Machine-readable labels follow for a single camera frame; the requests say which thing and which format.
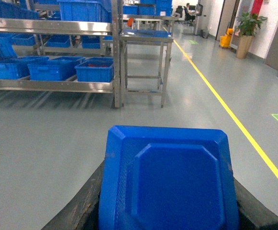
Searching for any blue bottle-shaped part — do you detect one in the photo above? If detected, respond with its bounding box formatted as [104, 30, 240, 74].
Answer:
[98, 126, 240, 230]

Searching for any steel side table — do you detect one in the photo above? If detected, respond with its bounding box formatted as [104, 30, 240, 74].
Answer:
[119, 29, 174, 107]

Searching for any potted green plant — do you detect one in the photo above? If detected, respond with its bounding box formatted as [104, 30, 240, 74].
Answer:
[236, 12, 268, 58]

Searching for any yellow mop bucket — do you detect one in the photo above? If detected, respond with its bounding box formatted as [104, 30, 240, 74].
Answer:
[220, 28, 234, 48]

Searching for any blue bin rightmost lower shelf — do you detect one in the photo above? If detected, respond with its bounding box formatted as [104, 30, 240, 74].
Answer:
[75, 57, 114, 83]

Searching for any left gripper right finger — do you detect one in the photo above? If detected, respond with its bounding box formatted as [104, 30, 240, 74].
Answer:
[234, 179, 278, 230]

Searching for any blue bin shelf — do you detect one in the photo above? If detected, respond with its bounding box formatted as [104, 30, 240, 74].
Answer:
[28, 56, 86, 81]
[75, 57, 114, 83]
[0, 56, 49, 80]

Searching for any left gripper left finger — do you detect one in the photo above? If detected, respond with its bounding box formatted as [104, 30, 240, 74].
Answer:
[43, 162, 104, 230]

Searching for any steel shelf rack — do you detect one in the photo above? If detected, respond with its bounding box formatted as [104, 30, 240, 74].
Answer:
[0, 0, 122, 107]

